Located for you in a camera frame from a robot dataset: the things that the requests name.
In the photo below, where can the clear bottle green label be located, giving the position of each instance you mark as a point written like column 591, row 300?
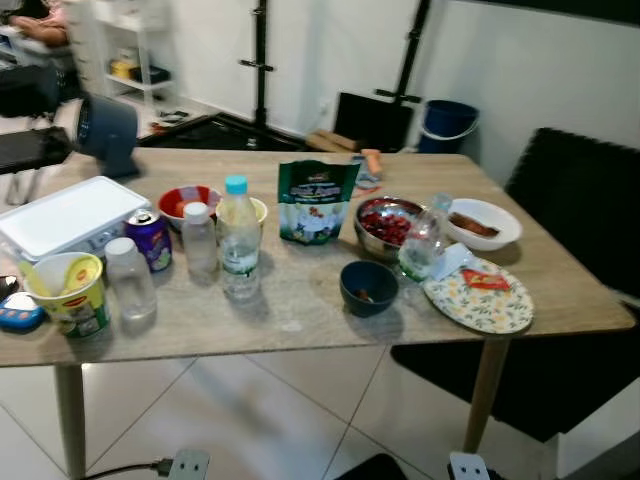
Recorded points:
column 420, row 250

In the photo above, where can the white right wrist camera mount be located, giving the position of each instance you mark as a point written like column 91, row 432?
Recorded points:
column 468, row 468

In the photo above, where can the seated person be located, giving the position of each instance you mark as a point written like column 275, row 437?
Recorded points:
column 40, row 28

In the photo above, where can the black fabric chair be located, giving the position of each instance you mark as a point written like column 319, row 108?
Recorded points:
column 580, row 200

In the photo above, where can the black square box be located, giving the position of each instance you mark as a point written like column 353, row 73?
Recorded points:
column 372, row 122

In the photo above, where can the dark blue bowl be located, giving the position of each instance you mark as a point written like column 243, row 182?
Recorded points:
column 368, row 300

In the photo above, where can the black floor mat under stands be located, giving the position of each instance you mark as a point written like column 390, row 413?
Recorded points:
column 220, row 133

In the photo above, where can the green snack pouch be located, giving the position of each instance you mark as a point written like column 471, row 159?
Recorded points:
column 315, row 205

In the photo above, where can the grey desk fan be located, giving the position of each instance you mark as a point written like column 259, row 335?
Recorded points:
column 108, row 130

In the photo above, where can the yellow instant noodle cup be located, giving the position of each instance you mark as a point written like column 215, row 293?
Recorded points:
column 75, row 308

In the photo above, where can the small blue container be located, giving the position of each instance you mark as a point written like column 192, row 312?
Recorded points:
column 18, row 318

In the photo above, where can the white paper packet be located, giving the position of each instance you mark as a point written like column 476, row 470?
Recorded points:
column 452, row 265

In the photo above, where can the red snack packet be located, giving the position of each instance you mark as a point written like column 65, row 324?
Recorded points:
column 485, row 280

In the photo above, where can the light wooden dining table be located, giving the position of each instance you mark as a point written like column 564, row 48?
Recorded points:
column 300, row 300

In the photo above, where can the small orange object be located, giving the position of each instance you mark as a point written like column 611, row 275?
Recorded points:
column 372, row 162

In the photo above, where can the floral oval plate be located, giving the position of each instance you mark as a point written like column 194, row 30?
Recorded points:
column 480, row 312

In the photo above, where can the blue plastic bucket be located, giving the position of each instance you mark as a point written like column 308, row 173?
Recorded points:
column 448, row 120

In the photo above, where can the brown food piece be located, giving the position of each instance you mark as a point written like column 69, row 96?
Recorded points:
column 473, row 225

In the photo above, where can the white bowl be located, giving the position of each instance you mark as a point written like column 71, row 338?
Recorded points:
column 503, row 238

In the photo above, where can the slim clear bottle white cap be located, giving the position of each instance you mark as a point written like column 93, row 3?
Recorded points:
column 199, row 245

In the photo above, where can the steel bowl with red fruit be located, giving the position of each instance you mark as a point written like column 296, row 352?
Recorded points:
column 385, row 228

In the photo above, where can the yellow bowl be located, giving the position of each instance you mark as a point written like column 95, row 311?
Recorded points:
column 261, row 210

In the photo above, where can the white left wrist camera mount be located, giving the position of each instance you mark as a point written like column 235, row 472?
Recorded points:
column 188, row 467

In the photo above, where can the water bottle blue cap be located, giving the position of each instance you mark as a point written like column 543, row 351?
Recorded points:
column 238, row 245

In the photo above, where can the wide clear bottle white cap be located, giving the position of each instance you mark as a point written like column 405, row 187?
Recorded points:
column 130, row 285

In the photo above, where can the white shelf rack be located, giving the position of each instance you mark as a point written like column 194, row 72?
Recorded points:
column 132, row 86

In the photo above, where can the white flat lidded box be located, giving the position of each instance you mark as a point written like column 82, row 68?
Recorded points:
column 65, row 215

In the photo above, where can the black office chair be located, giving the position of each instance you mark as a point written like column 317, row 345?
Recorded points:
column 30, row 150

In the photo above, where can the purple drink can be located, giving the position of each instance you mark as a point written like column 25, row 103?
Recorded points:
column 150, row 245

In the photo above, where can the black wheeled light stand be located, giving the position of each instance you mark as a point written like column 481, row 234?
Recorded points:
column 260, row 60
column 410, row 60

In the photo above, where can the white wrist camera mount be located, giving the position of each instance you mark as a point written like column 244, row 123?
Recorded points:
column 468, row 468
column 188, row 467

